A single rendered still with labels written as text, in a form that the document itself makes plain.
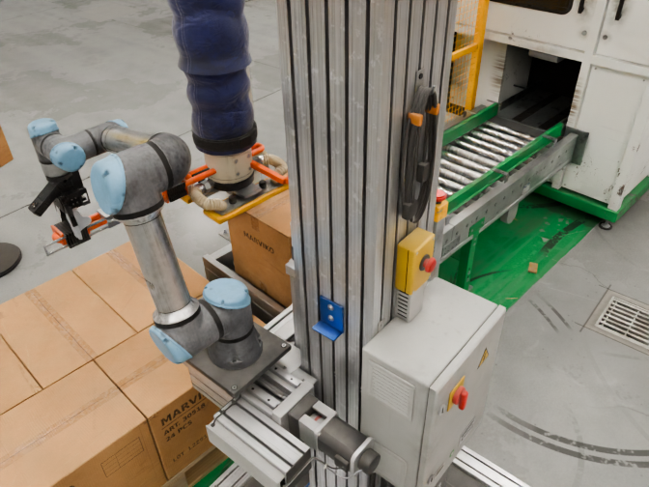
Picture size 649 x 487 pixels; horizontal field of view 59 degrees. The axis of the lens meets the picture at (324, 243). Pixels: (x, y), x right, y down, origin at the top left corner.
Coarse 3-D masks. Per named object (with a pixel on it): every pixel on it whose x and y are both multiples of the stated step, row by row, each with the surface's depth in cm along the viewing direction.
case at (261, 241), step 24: (288, 192) 245; (240, 216) 239; (264, 216) 231; (288, 216) 231; (240, 240) 248; (264, 240) 234; (288, 240) 221; (240, 264) 259; (264, 264) 243; (264, 288) 253; (288, 288) 238
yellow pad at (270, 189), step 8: (256, 184) 218; (264, 184) 212; (272, 184) 216; (280, 184) 216; (264, 192) 212; (272, 192) 213; (280, 192) 215; (224, 200) 208; (232, 200) 205; (240, 200) 208; (248, 200) 208; (256, 200) 209; (264, 200) 211; (232, 208) 204; (240, 208) 205; (248, 208) 207; (208, 216) 204; (216, 216) 201; (224, 216) 201; (232, 216) 203
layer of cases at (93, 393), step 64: (128, 256) 279; (0, 320) 246; (64, 320) 245; (128, 320) 244; (256, 320) 242; (0, 384) 218; (64, 384) 217; (128, 384) 217; (0, 448) 196; (64, 448) 195; (128, 448) 204; (192, 448) 231
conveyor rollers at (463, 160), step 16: (480, 128) 381; (496, 128) 382; (448, 144) 362; (464, 144) 362; (480, 144) 364; (496, 144) 365; (512, 144) 360; (448, 160) 353; (464, 160) 346; (480, 160) 347; (496, 160) 349; (528, 160) 345; (448, 176) 334; (464, 176) 339; (448, 192) 318; (480, 192) 324; (464, 208) 304; (256, 288) 258
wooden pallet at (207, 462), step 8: (216, 448) 253; (200, 456) 237; (208, 456) 250; (216, 456) 250; (224, 456) 250; (192, 464) 235; (200, 464) 247; (208, 464) 247; (216, 464) 248; (184, 472) 233; (192, 472) 244; (200, 472) 244; (208, 472) 245; (168, 480) 228; (176, 480) 231; (184, 480) 236; (192, 480) 241
